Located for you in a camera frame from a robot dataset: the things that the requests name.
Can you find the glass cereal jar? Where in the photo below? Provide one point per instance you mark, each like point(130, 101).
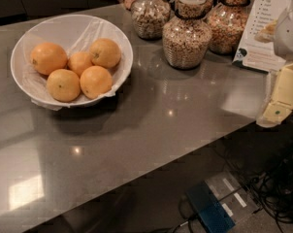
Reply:
point(227, 21)
point(149, 17)
point(186, 37)

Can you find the small middle orange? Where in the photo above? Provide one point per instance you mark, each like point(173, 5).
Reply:
point(79, 61)

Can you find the left glass cereal jar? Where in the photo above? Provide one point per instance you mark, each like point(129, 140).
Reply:
point(149, 17)

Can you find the middle glass cereal jar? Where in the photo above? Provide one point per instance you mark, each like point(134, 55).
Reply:
point(186, 37)

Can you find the right glass cereal jar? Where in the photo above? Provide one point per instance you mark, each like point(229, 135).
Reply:
point(227, 21)

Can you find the white bowl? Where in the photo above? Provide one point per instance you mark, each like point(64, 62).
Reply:
point(72, 26)

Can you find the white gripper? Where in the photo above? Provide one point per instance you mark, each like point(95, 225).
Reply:
point(290, 36)

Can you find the white allergen information sign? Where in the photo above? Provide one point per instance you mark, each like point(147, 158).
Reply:
point(256, 47)

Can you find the blue box under table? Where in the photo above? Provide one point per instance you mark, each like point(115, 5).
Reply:
point(220, 202)

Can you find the clear plastic bowl liner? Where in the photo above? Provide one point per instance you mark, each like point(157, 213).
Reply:
point(85, 36)

